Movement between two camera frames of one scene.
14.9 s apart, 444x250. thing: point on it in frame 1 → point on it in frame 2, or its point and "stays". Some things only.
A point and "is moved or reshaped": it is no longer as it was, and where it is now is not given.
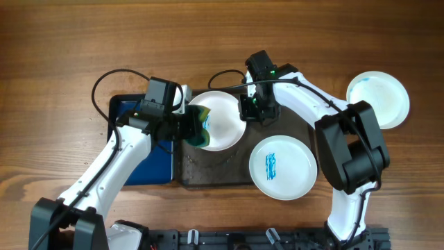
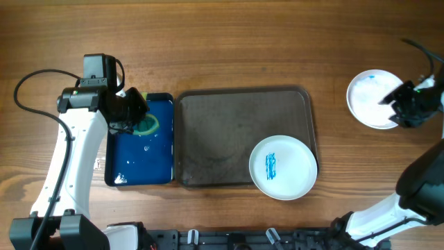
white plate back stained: [223, 121] → [365, 92]
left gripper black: [193, 128] → [141, 109]
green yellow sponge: [203, 140] is moved or reshaped
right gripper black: [257, 113] → [405, 104]
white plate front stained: [283, 167] stays
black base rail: [262, 239] stays
